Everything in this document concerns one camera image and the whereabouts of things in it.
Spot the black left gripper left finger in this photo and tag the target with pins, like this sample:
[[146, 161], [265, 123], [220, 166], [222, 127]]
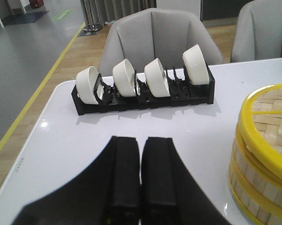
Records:
[[107, 192]]

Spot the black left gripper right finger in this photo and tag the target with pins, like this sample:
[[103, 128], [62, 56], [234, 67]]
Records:
[[170, 195]]

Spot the woven bamboo steamer lid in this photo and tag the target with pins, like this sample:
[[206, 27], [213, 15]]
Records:
[[260, 125]]

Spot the bamboo steamer tray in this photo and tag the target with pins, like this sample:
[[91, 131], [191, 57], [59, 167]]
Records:
[[259, 177], [253, 204]]

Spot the black dish rack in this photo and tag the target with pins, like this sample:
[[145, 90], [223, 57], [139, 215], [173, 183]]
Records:
[[182, 93]]

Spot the white bowl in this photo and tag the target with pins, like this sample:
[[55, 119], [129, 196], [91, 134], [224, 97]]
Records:
[[156, 79], [196, 66], [123, 75], [85, 82]]

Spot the left grey chair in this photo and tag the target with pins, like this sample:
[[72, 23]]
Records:
[[157, 33]]

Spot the grey chair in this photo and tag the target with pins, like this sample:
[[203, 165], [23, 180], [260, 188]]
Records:
[[258, 32], [157, 33]]

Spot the right grey chair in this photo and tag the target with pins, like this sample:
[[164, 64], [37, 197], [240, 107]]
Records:
[[258, 32]]

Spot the red box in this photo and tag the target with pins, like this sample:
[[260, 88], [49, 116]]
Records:
[[36, 3]]

